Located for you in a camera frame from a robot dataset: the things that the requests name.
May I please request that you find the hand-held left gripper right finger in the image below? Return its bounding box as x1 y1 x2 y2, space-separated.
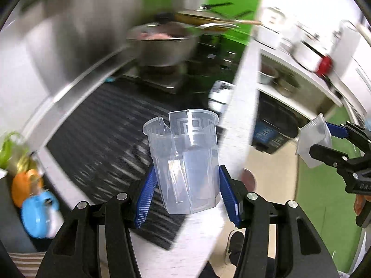
219 164 339 278

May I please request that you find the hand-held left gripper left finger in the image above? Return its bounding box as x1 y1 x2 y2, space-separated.
35 165 157 278

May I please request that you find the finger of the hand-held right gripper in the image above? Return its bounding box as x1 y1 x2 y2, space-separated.
325 122 371 151
309 143 371 178

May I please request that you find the patterned clear plastic cup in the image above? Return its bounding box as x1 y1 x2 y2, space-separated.
165 108 220 215

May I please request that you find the cracked clear plastic cup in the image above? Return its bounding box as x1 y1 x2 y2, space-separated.
142 116 186 213

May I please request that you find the black blue-label trash bin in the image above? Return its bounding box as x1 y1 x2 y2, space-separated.
251 93 299 155

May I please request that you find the person's right hand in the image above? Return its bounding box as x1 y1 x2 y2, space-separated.
354 193 371 217

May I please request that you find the green kitchen cabinet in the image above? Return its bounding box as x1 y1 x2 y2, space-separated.
296 104 371 270

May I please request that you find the black shoe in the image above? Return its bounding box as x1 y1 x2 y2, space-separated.
225 229 245 265

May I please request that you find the white open shelf unit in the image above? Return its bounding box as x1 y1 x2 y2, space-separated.
255 46 344 122

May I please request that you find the red container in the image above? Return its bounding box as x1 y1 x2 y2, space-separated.
315 55 333 77

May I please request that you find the small steel pot with lid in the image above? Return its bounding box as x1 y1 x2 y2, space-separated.
272 74 300 98

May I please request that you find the black striped mat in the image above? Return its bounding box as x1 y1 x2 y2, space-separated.
46 82 227 251

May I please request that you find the printed carton box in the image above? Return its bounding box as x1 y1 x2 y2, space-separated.
208 80 235 113

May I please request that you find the blue plastic jug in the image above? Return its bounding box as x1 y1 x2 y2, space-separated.
21 191 60 239

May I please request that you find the white container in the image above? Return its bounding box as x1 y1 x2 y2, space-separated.
255 6 287 50

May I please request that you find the steel gas stove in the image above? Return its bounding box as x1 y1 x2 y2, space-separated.
122 61 189 95

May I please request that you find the orange plastic container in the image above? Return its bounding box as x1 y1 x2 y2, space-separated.
12 169 44 207

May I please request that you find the striped cloth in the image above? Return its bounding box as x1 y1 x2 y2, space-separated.
7 250 48 278

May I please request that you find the green plastic cup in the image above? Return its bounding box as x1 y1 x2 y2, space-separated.
0 132 29 171

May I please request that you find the large steel pot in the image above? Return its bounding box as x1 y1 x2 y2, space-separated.
126 23 202 68

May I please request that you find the frying pan with wooden handle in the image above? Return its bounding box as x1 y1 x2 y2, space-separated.
174 10 263 33

